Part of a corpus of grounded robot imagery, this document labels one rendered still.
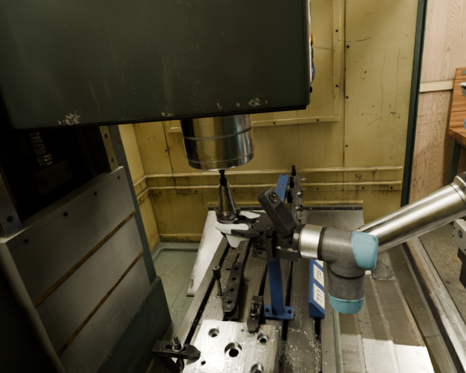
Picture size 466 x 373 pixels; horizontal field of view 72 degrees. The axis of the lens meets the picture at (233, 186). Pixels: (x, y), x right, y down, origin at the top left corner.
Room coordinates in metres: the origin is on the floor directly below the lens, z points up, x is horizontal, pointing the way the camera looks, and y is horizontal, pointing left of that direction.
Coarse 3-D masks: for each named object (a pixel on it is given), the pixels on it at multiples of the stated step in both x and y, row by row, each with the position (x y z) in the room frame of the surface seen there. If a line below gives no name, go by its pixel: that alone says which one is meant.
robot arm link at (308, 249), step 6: (306, 228) 0.61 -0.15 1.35; (312, 228) 0.61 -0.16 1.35; (318, 228) 0.60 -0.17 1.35; (300, 234) 0.61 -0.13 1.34; (306, 234) 0.60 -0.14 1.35; (312, 234) 0.59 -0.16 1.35; (318, 234) 0.59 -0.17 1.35; (300, 240) 0.59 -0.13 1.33; (306, 240) 0.59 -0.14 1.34; (312, 240) 0.58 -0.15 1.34; (318, 240) 0.58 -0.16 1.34; (300, 246) 0.59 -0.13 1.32; (306, 246) 0.58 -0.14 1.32; (312, 246) 0.58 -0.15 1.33; (300, 252) 0.59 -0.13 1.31; (306, 252) 0.58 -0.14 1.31; (312, 252) 0.57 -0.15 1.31; (312, 258) 0.58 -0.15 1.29; (318, 258) 0.60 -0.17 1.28
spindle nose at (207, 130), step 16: (192, 128) 0.66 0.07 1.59; (208, 128) 0.64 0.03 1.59; (224, 128) 0.64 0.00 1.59; (240, 128) 0.66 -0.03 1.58; (192, 144) 0.66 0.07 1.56; (208, 144) 0.64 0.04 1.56; (224, 144) 0.64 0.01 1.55; (240, 144) 0.65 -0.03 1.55; (192, 160) 0.67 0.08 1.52; (208, 160) 0.64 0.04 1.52; (224, 160) 0.64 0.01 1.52; (240, 160) 0.65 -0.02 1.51
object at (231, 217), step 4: (236, 204) 0.74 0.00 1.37; (216, 212) 0.71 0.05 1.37; (220, 212) 0.71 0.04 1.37; (232, 212) 0.70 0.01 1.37; (236, 212) 0.70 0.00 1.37; (220, 216) 0.70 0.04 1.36; (224, 216) 0.69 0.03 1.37; (228, 216) 0.69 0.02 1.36; (232, 216) 0.69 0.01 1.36; (236, 216) 0.71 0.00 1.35; (240, 216) 0.71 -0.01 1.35; (220, 220) 0.70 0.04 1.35; (224, 220) 0.70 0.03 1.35; (228, 220) 0.69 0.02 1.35; (232, 220) 0.69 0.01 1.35; (236, 220) 0.70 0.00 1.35
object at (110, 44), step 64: (0, 0) 0.69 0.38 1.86; (64, 0) 0.66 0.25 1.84; (128, 0) 0.62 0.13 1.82; (192, 0) 0.59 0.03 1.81; (256, 0) 0.56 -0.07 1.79; (0, 64) 0.71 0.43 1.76; (64, 64) 0.67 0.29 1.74; (128, 64) 0.63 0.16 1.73; (192, 64) 0.60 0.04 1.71; (256, 64) 0.57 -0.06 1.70; (64, 128) 0.68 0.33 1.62
